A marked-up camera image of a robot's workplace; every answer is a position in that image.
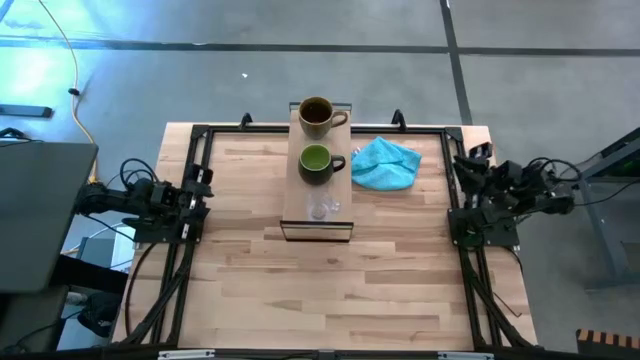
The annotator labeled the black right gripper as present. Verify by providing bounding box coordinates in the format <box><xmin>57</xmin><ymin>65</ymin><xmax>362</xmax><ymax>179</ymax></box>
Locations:
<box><xmin>452</xmin><ymin>142</ymin><xmax>526</xmax><ymax>202</ymax></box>

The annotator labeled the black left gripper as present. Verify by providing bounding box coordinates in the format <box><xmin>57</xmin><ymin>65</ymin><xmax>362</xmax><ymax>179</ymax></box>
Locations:
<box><xmin>149</xmin><ymin>163</ymin><xmax>215</xmax><ymax>241</ymax></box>

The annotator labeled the dark green mug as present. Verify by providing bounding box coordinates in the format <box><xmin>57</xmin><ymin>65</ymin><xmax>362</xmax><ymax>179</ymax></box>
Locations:
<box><xmin>298</xmin><ymin>143</ymin><xmax>347</xmax><ymax>186</ymax></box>

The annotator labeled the clear plastic cup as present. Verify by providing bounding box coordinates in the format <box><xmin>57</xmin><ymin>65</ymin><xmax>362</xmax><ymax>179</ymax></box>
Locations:
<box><xmin>305</xmin><ymin>191</ymin><xmax>342</xmax><ymax>222</ymax></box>

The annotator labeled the tall brown-green glazed mug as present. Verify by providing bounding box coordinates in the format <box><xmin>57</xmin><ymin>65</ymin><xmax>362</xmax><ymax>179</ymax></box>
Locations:
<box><xmin>298</xmin><ymin>95</ymin><xmax>350</xmax><ymax>141</ymax></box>

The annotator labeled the turquoise cloth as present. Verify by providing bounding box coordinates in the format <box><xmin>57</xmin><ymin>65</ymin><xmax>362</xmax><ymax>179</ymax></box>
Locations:
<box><xmin>350</xmin><ymin>135</ymin><xmax>424</xmax><ymax>192</ymax></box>

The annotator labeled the grey box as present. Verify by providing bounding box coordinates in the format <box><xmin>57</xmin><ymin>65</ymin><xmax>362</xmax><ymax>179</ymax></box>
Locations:
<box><xmin>77</xmin><ymin>237</ymin><xmax>116</xmax><ymax>269</ymax></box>

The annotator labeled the grey metal desk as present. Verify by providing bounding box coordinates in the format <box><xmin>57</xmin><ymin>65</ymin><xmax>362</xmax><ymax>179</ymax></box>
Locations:
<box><xmin>552</xmin><ymin>127</ymin><xmax>640</xmax><ymax>291</ymax></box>

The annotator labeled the black bag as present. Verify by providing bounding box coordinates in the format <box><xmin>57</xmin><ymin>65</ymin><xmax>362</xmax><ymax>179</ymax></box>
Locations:
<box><xmin>78</xmin><ymin>292</ymin><xmax>121</xmax><ymax>337</ymax></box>

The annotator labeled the dark grey desk panel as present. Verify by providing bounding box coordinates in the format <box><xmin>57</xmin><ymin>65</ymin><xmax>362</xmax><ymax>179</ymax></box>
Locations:
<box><xmin>0</xmin><ymin>141</ymin><xmax>99</xmax><ymax>294</ymax></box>

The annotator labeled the flat black floor strip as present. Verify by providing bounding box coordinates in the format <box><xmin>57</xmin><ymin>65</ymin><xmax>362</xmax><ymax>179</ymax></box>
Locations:
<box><xmin>0</xmin><ymin>104</ymin><xmax>54</xmax><ymax>119</ymax></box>

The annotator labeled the grey chair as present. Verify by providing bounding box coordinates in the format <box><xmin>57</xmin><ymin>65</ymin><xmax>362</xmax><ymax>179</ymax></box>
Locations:
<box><xmin>0</xmin><ymin>284</ymin><xmax>69</xmax><ymax>351</ymax></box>

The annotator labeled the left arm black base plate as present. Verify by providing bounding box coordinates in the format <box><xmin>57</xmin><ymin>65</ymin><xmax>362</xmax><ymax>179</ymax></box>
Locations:
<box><xmin>132</xmin><ymin>204</ymin><xmax>206</xmax><ymax>245</ymax></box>

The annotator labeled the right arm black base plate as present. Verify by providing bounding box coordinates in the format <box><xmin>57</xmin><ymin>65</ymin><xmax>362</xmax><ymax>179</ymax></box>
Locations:
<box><xmin>448</xmin><ymin>207</ymin><xmax>521</xmax><ymax>250</ymax></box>

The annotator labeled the black aluminium table frame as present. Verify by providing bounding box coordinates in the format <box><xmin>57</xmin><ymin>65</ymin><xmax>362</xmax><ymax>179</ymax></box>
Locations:
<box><xmin>112</xmin><ymin>123</ymin><xmax>539</xmax><ymax>351</ymax></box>

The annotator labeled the dark brown cable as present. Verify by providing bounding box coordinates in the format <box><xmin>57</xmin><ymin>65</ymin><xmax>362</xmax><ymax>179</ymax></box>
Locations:
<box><xmin>124</xmin><ymin>242</ymin><xmax>157</xmax><ymax>337</ymax></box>

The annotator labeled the wooden shelf with black frame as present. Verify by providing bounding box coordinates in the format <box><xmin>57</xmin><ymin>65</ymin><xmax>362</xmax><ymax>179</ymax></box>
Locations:
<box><xmin>279</xmin><ymin>102</ymin><xmax>355</xmax><ymax>244</ymax></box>

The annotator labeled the thin brown wire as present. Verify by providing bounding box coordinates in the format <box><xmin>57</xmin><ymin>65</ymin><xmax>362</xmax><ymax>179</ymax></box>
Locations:
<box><xmin>492</xmin><ymin>291</ymin><xmax>524</xmax><ymax>319</ymax></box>

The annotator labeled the white metal bracket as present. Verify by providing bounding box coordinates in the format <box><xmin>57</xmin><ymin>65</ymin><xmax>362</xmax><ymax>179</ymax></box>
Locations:
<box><xmin>438</xmin><ymin>351</ymin><xmax>494</xmax><ymax>360</ymax></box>
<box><xmin>158</xmin><ymin>349</ymin><xmax>216</xmax><ymax>360</ymax></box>

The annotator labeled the yellow floor cable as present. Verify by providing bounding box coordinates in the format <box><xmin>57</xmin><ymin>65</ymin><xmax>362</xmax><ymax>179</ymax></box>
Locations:
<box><xmin>38</xmin><ymin>0</ymin><xmax>100</xmax><ymax>182</ymax></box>

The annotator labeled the black floor cable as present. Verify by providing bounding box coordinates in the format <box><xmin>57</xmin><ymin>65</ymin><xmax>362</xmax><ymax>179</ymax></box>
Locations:
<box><xmin>0</xmin><ymin>127</ymin><xmax>41</xmax><ymax>146</ymax></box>

